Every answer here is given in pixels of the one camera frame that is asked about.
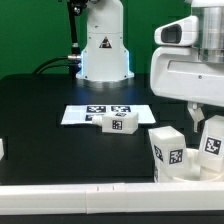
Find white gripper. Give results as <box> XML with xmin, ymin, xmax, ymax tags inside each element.
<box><xmin>150</xmin><ymin>16</ymin><xmax>224</xmax><ymax>133</ymax></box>

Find white round stool seat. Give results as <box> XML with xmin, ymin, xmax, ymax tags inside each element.
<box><xmin>152</xmin><ymin>148</ymin><xmax>224</xmax><ymax>184</ymax></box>

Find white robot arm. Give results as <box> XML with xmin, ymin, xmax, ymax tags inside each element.
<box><xmin>77</xmin><ymin>0</ymin><xmax>224</xmax><ymax>123</ymax></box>

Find white marker sheet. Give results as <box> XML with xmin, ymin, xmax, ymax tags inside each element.
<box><xmin>61</xmin><ymin>105</ymin><xmax>156</xmax><ymax>125</ymax></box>

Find white front fence bar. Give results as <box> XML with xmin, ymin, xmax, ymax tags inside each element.
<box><xmin>0</xmin><ymin>182</ymin><xmax>224</xmax><ymax>215</ymax></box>

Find white left fence piece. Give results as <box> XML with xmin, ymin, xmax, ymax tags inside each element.
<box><xmin>0</xmin><ymin>138</ymin><xmax>4</xmax><ymax>161</ymax></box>

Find black cables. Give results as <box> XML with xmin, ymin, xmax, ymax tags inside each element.
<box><xmin>32</xmin><ymin>56</ymin><xmax>83</xmax><ymax>76</ymax></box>

